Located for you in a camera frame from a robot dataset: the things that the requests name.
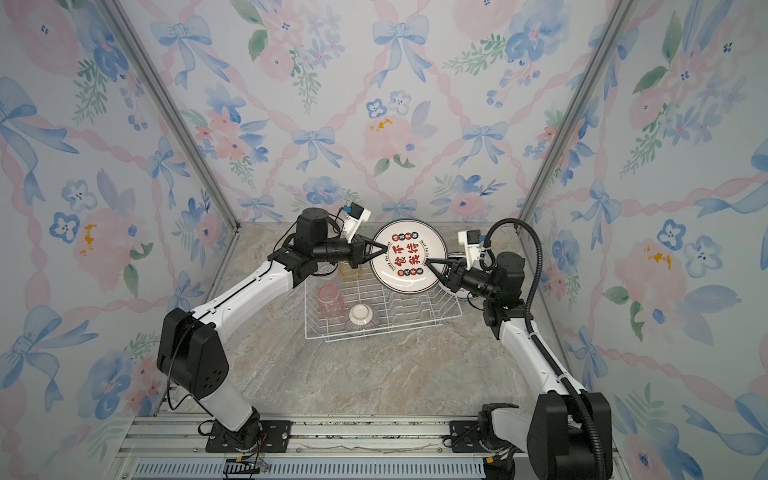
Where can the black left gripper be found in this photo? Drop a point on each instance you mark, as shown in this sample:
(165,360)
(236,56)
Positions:
(357,249)

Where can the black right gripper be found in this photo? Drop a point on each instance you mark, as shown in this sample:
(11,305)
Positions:
(454,275)

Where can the plate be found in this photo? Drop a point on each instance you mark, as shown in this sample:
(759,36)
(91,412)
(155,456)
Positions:
(403,266)
(460,278)

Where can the pink glass cup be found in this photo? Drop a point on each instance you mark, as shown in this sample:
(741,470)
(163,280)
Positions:
(330,302)

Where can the yellow glass cup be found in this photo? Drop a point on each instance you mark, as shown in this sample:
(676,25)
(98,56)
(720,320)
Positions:
(348,274)

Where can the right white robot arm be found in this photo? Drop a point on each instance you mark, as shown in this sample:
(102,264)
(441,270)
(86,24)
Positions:
(568,435)

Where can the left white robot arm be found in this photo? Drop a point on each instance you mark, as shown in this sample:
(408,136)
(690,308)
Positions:
(191,351)

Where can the white ceramic bowl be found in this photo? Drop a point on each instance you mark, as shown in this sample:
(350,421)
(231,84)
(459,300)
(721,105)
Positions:
(361,317)

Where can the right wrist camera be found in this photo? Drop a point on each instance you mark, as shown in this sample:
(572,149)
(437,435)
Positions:
(472,242)

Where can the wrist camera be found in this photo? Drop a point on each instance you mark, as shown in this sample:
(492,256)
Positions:
(472,242)
(356,215)

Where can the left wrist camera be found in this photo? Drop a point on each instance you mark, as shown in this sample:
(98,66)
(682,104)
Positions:
(356,215)

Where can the white wire dish rack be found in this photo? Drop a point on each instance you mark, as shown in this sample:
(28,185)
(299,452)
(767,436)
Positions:
(395,312)

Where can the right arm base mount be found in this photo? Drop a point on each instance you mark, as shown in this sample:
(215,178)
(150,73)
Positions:
(480,437)

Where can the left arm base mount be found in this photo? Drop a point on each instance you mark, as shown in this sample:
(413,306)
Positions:
(255,436)

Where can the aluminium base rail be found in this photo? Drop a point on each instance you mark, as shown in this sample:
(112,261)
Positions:
(183,446)

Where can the right aluminium corner post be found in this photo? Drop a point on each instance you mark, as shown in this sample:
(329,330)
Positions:
(614,29)

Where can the aluminium corner post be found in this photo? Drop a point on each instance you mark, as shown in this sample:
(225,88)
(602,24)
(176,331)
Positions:
(117,19)
(614,29)

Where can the left aluminium corner post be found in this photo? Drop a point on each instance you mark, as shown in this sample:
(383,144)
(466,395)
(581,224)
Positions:
(117,19)

